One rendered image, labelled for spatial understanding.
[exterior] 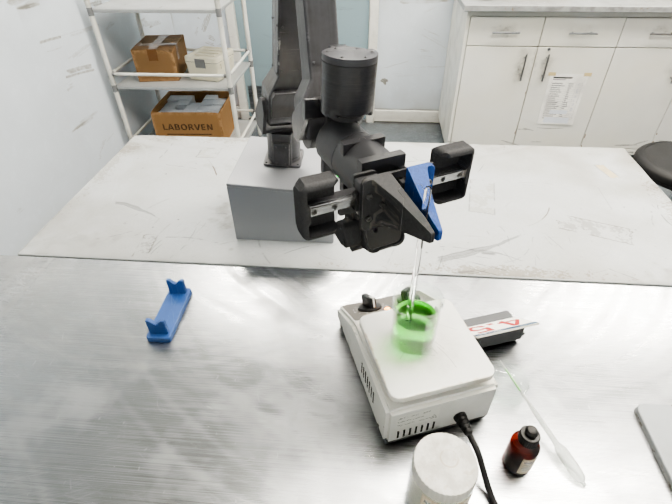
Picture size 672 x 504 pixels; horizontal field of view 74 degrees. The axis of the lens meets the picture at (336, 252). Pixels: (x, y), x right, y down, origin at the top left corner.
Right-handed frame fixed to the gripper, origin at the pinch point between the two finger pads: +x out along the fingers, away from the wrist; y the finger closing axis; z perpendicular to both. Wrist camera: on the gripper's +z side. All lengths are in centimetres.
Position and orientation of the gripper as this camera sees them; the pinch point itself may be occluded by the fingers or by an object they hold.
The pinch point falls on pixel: (414, 216)
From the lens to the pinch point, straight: 41.1
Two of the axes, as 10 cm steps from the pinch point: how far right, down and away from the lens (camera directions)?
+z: 0.1, 7.7, 6.4
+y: -9.1, 2.7, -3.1
